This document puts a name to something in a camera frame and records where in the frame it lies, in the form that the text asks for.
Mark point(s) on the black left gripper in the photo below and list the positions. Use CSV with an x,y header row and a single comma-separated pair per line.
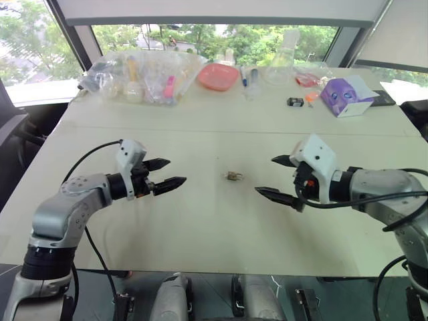
x,y
142,182

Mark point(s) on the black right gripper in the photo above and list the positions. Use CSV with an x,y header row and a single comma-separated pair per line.
x,y
305,182

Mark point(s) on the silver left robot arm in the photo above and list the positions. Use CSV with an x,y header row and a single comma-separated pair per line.
x,y
60,214

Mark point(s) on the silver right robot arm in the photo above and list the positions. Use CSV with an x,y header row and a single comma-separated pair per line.
x,y
391,190

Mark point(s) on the small black box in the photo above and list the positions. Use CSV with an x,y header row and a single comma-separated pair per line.
x,y
295,102

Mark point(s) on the small orange tool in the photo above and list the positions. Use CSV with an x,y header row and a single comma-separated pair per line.
x,y
311,97

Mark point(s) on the pink item in bag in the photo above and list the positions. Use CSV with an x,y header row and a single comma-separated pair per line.
x,y
170,87

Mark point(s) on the cream plastic bottle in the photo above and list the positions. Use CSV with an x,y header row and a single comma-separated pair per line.
x,y
133,87

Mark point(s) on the clear plastic syringe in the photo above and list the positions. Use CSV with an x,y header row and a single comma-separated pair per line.
x,y
254,82

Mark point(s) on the red item in clear bag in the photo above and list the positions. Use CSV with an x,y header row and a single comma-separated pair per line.
x,y
307,80

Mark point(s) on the clear plastic bag of items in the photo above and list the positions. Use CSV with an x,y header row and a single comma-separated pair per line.
x,y
147,73

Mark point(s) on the purple and white tissue box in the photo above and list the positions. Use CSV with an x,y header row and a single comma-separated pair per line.
x,y
344,95

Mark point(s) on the blue and white marker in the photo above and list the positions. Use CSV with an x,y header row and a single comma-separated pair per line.
x,y
244,77

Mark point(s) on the clear glass conical flask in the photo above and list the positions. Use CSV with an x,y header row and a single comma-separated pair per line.
x,y
281,67

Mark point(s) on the pink plastic plate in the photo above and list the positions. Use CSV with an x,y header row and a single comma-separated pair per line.
x,y
217,76

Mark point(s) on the grey rounded robot leg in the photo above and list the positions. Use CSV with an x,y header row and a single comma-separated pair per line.
x,y
257,299
174,299

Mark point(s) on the flat black device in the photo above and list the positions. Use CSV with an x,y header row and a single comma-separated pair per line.
x,y
384,99

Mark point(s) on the black office chair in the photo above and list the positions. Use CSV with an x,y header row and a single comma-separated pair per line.
x,y
416,117
20,140

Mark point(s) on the white paper sheet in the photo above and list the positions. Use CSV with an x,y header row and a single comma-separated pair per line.
x,y
406,92

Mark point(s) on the grey roller blind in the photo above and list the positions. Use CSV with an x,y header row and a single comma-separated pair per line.
x,y
396,33
217,11

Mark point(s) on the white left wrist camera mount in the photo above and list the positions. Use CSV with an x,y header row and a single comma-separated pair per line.
x,y
128,155

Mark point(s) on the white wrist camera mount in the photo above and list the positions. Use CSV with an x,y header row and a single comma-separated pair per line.
x,y
128,155
317,157

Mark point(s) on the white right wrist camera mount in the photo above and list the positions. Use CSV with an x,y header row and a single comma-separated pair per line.
x,y
317,157

